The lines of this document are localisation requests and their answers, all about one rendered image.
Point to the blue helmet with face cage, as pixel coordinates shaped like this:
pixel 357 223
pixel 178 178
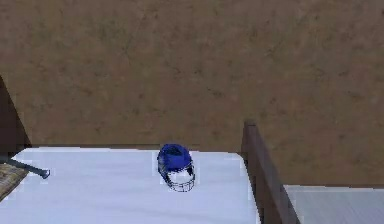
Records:
pixel 173 159

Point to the black bat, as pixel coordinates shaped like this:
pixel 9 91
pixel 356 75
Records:
pixel 25 167

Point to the brown woven cushion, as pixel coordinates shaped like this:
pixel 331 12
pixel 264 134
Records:
pixel 9 177

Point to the white bed with brown frame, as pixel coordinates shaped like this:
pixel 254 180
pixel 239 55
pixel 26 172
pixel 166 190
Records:
pixel 126 196

